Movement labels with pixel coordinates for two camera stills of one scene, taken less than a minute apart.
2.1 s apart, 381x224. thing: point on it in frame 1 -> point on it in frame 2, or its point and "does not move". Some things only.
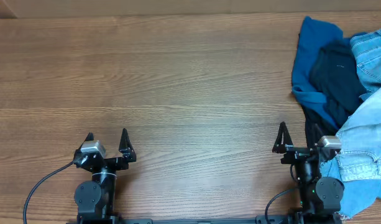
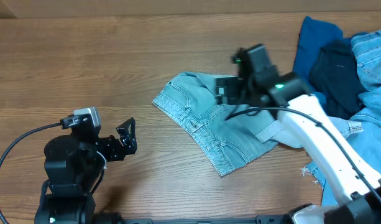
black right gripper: (301, 151) -> (226, 91)
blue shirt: (314, 33) does not move
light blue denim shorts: (362, 163) -> (226, 134)
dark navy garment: (337, 81) does not move
